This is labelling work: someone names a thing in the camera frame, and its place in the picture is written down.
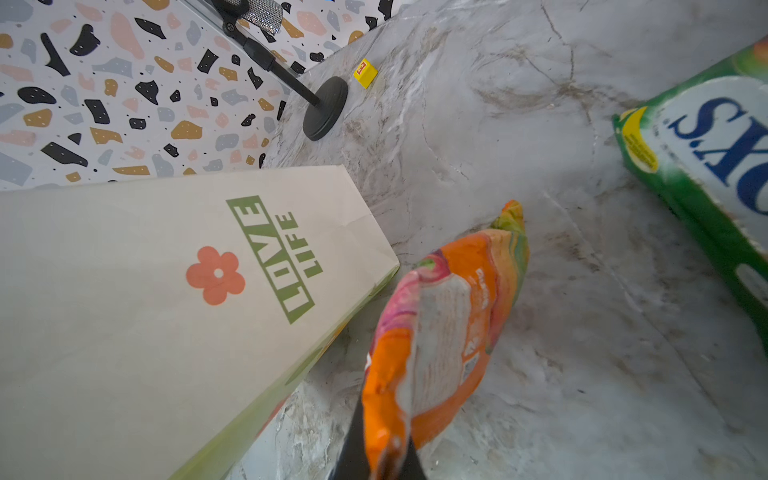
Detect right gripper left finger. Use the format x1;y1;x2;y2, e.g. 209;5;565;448
328;398;371;480

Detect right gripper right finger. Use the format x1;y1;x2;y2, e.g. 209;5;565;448
400;440;427;480

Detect orange Fox's candy bag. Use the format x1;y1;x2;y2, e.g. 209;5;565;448
361;200;530;479

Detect white paper shopping bag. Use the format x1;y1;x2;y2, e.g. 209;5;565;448
1;166;399;479

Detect yellow-green Fox's candy bag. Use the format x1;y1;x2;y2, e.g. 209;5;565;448
612;39;767;340

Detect microphone on black stand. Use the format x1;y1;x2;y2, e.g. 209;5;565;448
208;0;348;141

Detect small yellow cube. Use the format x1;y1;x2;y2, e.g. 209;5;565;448
353;58;378;89

